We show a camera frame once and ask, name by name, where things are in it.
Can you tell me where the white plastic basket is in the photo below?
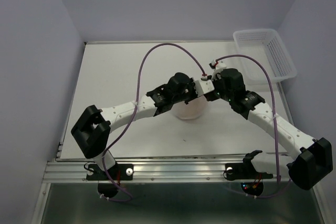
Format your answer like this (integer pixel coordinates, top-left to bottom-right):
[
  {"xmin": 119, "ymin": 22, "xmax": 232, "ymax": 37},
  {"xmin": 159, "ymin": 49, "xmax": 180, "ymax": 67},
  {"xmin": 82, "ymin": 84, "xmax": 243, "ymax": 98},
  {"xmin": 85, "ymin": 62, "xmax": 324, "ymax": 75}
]
[{"xmin": 233, "ymin": 29, "xmax": 297, "ymax": 83}]

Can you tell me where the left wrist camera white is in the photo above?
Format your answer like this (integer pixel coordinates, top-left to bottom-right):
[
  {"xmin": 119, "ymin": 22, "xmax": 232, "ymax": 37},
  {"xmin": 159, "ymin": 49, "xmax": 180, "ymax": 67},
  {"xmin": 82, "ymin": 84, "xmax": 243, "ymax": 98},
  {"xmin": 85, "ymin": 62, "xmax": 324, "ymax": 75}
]
[{"xmin": 194, "ymin": 76, "xmax": 215, "ymax": 97}]

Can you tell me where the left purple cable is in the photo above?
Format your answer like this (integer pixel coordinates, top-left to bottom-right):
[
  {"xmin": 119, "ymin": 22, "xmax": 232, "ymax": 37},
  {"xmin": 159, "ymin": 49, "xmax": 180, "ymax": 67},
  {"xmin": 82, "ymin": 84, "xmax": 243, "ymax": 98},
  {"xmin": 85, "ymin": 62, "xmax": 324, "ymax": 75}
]
[{"xmin": 102, "ymin": 42, "xmax": 209, "ymax": 202}]

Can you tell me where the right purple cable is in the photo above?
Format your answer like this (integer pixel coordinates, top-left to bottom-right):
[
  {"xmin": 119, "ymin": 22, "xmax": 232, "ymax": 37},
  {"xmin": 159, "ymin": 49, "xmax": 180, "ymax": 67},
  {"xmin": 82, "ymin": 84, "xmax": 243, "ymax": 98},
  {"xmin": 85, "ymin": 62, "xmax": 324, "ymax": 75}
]
[{"xmin": 214, "ymin": 55, "xmax": 292, "ymax": 199}]

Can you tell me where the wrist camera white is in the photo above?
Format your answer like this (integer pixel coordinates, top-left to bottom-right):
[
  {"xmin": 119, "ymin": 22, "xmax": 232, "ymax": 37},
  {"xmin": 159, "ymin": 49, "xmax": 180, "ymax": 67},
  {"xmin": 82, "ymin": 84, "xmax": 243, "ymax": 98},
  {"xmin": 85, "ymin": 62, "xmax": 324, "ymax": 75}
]
[
  {"xmin": 194, "ymin": 76, "xmax": 215, "ymax": 97},
  {"xmin": 209, "ymin": 60, "xmax": 227, "ymax": 81}
]

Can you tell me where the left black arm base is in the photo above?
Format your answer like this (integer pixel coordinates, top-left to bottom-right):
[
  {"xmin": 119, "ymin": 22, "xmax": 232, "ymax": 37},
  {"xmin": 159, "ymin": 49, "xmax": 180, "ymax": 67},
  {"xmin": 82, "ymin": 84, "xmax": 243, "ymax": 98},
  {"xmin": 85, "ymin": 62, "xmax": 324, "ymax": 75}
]
[{"xmin": 83, "ymin": 161, "xmax": 134, "ymax": 202}]

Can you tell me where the purple cable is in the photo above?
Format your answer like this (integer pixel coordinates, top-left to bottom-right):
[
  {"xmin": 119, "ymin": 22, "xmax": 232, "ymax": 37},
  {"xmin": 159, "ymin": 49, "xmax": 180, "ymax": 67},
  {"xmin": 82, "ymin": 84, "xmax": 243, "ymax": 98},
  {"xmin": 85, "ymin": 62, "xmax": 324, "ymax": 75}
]
[
  {"xmin": 214, "ymin": 55, "xmax": 292, "ymax": 199},
  {"xmin": 102, "ymin": 42, "xmax": 209, "ymax": 202}
]

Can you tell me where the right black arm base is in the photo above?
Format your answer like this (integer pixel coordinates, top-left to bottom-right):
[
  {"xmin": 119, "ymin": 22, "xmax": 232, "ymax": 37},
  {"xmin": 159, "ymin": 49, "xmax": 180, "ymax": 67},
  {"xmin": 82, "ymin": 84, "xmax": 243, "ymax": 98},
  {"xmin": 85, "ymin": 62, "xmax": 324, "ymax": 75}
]
[{"xmin": 223, "ymin": 150, "xmax": 273, "ymax": 198}]

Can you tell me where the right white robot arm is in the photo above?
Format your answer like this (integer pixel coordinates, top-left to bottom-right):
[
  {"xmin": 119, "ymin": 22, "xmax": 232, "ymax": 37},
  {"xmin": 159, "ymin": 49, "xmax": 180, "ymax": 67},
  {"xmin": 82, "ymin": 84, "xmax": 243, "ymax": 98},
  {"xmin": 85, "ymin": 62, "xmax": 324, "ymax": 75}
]
[{"xmin": 205, "ymin": 68, "xmax": 333, "ymax": 190}]

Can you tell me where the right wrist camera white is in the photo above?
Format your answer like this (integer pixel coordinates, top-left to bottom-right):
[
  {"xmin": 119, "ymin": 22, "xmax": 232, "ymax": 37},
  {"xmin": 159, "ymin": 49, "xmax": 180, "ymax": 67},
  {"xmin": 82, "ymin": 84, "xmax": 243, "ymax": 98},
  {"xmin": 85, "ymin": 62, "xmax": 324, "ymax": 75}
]
[{"xmin": 209, "ymin": 60, "xmax": 227, "ymax": 81}]

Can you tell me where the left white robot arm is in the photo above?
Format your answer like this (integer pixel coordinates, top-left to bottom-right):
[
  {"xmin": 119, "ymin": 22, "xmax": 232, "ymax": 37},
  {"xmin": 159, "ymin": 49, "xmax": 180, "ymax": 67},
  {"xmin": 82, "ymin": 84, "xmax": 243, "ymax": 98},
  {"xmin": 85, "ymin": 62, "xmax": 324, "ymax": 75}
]
[{"xmin": 71, "ymin": 72, "xmax": 197, "ymax": 179}]

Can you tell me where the aluminium mounting rail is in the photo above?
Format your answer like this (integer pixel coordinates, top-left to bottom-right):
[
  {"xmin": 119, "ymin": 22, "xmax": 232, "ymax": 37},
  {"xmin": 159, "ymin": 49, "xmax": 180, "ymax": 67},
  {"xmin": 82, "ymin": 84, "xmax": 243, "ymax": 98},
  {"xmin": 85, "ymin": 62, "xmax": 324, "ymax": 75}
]
[{"xmin": 43, "ymin": 155, "xmax": 321, "ymax": 184}]

